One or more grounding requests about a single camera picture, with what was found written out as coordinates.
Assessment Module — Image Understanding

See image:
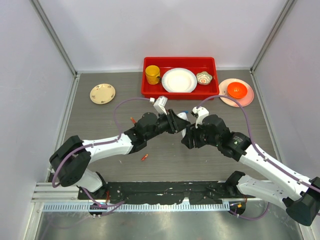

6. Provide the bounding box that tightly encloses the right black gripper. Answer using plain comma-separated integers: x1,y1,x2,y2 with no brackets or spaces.
182,121,220,150

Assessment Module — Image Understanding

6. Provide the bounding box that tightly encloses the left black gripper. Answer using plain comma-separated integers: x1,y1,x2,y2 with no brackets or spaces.
145,109,190,141

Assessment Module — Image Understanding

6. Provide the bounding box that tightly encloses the white remote control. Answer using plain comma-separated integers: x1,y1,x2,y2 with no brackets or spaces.
177,111,190,138

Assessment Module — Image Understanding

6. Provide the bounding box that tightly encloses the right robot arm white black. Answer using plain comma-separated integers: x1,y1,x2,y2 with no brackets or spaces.
181,114,320,226

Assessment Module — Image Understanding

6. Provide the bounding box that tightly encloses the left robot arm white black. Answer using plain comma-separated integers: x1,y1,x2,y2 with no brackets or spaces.
49,109,190,200

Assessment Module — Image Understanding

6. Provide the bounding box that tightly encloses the white plate in tray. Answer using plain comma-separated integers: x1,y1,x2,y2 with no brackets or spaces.
161,68,198,93

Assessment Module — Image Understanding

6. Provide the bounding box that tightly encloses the small patterned bowl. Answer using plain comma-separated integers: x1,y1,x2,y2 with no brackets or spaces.
196,71,213,86

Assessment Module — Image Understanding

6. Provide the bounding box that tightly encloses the yellow mug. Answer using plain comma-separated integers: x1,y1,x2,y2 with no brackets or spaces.
145,65,161,85

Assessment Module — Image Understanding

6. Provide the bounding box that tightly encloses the red plastic tray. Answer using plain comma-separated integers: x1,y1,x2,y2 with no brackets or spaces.
141,56,219,100

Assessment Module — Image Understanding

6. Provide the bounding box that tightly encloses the orange bowl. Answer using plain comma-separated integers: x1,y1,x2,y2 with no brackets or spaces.
227,82,248,99

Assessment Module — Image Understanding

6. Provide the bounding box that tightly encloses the pink plate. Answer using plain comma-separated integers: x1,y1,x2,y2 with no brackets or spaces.
218,78,255,107

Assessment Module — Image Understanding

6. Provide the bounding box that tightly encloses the cream floral plate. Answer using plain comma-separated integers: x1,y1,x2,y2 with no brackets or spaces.
89,83,116,105

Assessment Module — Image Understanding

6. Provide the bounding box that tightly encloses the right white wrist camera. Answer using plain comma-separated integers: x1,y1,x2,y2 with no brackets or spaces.
191,106,209,129

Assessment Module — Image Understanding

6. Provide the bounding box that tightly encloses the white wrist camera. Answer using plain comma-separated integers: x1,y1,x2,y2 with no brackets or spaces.
191,106,209,129
149,96,168,115

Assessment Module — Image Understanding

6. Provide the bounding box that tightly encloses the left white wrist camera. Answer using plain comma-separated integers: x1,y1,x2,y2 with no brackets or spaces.
149,96,168,115

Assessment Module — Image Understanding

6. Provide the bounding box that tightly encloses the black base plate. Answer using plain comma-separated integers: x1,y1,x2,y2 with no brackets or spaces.
90,181,245,205

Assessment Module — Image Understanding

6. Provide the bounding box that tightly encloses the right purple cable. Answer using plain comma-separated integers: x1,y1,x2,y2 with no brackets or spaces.
196,94,320,221

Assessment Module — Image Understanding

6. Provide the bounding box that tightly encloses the purple cable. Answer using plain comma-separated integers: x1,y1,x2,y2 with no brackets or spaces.
196,94,320,221
51,97,153,218

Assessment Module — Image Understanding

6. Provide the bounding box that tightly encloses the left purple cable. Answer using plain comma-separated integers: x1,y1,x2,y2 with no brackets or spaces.
51,97,153,218

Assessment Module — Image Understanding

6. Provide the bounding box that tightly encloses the slotted cable duct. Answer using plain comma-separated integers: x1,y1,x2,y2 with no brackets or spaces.
42,201,230,213

